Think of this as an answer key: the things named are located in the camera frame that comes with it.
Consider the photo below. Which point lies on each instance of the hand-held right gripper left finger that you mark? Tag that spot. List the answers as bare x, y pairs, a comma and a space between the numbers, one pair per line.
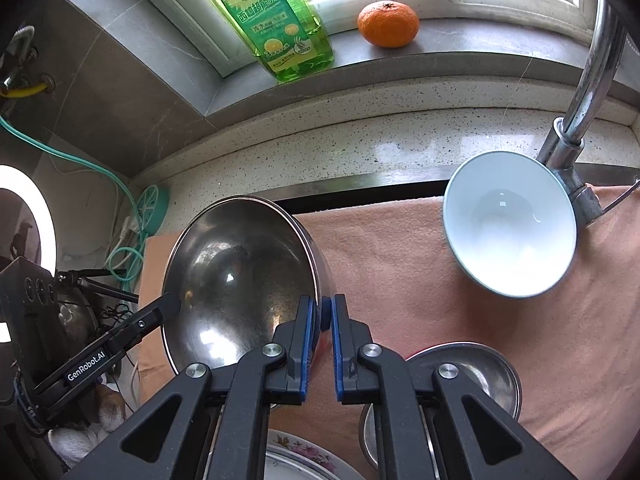
307, 330

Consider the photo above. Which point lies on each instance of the green dish soap bottle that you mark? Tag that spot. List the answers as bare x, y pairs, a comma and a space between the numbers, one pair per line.
270, 20

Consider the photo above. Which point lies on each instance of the large pink floral plate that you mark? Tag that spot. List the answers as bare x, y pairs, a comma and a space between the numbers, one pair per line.
310, 455

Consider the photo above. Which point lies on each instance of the large steel bowl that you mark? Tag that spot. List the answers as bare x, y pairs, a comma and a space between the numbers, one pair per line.
235, 270

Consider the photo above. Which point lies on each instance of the brown towel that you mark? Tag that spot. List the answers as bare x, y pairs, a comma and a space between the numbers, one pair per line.
400, 270

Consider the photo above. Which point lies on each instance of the black tripod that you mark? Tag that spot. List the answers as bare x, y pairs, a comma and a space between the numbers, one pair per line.
107, 287

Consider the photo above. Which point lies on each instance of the orange tangerine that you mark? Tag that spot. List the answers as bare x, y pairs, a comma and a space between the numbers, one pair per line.
388, 24

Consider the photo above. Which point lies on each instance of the chrome kitchen faucet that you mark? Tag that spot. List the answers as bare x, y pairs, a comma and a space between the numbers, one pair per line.
595, 75

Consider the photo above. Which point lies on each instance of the person's left hand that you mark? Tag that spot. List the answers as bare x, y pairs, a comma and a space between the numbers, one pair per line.
107, 410

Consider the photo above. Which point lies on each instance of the light blue ceramic bowl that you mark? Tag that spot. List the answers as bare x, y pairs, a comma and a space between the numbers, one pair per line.
510, 230

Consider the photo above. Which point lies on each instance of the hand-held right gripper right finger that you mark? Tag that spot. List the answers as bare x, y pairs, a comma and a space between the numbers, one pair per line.
336, 340

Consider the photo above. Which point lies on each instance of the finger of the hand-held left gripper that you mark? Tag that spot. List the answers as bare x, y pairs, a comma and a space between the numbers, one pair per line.
150, 315

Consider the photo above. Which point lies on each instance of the small red steel bowl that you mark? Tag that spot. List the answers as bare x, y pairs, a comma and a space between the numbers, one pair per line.
492, 375

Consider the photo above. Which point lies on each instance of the yellow gas pipe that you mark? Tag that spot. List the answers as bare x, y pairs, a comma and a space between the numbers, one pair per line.
25, 91

